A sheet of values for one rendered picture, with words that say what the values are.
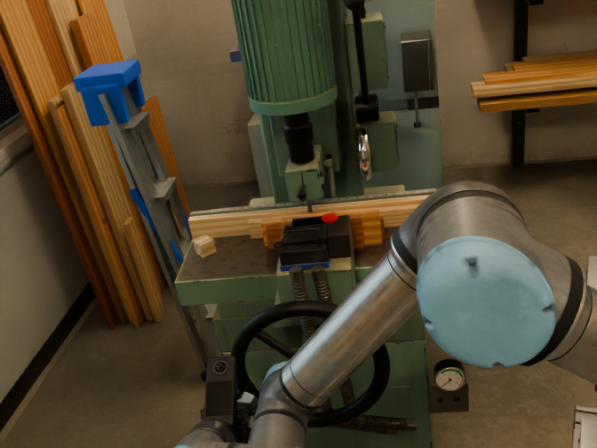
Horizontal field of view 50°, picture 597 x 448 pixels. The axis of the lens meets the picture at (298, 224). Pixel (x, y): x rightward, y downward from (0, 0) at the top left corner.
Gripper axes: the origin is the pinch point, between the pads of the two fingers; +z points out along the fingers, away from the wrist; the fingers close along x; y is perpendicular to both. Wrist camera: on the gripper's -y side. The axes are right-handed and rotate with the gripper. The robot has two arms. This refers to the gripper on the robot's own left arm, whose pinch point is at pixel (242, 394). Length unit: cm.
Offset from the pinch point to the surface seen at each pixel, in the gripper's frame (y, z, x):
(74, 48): -111, 139, -94
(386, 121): -51, 35, 29
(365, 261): -20.7, 17.9, 22.7
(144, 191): -45, 85, -47
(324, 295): -15.8, 5.2, 15.3
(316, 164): -41.0, 19.6, 14.4
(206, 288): -17.7, 17.0, -9.9
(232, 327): -8.7, 22.0, -6.4
